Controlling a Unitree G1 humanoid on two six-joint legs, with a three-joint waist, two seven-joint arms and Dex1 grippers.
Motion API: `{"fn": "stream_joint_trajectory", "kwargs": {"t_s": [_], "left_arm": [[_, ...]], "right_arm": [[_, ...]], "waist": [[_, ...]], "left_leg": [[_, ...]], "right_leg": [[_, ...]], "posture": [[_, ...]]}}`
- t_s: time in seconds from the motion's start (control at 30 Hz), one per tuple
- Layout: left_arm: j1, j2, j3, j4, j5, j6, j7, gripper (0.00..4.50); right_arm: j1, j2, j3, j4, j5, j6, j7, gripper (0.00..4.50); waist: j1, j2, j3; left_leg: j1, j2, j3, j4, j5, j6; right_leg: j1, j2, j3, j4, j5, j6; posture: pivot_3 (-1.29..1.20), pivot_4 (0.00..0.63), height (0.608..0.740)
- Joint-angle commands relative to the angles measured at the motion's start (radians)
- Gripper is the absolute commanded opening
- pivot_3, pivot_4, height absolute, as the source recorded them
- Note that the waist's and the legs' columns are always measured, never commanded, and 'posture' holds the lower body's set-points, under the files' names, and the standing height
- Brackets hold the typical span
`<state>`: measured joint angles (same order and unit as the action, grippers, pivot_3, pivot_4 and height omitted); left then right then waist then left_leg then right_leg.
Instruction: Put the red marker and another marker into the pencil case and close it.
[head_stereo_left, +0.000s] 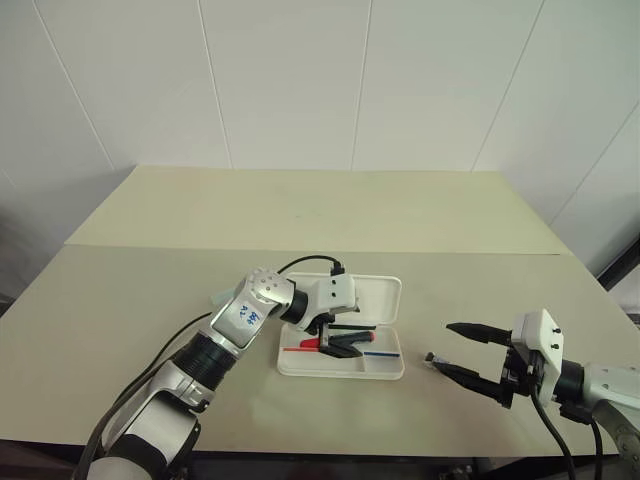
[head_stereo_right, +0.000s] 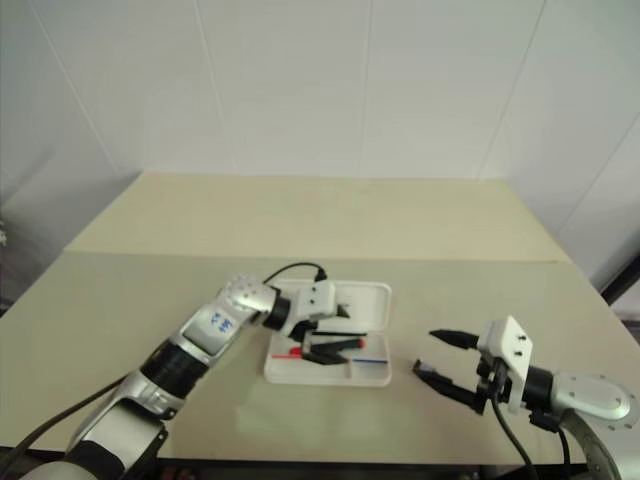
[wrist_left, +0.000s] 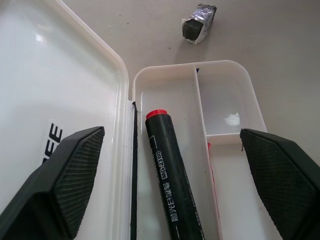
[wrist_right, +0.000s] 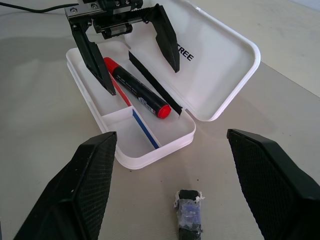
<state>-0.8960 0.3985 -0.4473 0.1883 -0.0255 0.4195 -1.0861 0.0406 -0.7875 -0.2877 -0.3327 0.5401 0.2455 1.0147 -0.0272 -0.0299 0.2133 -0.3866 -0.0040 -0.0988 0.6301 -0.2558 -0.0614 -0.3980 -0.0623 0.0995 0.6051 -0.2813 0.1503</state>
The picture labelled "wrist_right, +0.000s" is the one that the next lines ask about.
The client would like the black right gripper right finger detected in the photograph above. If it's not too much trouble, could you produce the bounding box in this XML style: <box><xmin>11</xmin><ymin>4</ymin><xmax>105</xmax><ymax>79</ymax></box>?
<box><xmin>226</xmin><ymin>128</ymin><xmax>320</xmax><ymax>240</ymax></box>

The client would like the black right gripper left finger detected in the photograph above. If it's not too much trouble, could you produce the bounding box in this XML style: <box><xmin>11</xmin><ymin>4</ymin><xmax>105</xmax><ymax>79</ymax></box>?
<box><xmin>12</xmin><ymin>131</ymin><xmax>118</xmax><ymax>240</ymax></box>

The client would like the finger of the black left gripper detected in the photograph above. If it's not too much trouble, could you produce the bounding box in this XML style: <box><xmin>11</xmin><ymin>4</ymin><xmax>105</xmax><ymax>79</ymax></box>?
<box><xmin>70</xmin><ymin>21</ymin><xmax>117</xmax><ymax>97</ymax></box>
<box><xmin>139</xmin><ymin>3</ymin><xmax>181</xmax><ymax>74</ymax></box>

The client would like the black marker with red cap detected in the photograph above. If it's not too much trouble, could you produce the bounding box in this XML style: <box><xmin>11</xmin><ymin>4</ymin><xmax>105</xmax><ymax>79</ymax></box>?
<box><xmin>103</xmin><ymin>56</ymin><xmax>172</xmax><ymax>120</ymax></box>

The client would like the white plastic pencil case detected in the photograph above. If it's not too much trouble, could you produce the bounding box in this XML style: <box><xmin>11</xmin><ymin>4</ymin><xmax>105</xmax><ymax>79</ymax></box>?
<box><xmin>65</xmin><ymin>2</ymin><xmax>262</xmax><ymax>172</ymax></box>

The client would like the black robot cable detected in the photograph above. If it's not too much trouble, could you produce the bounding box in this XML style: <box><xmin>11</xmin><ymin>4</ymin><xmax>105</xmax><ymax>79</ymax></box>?
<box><xmin>0</xmin><ymin>0</ymin><xmax>79</xmax><ymax>14</ymax></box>

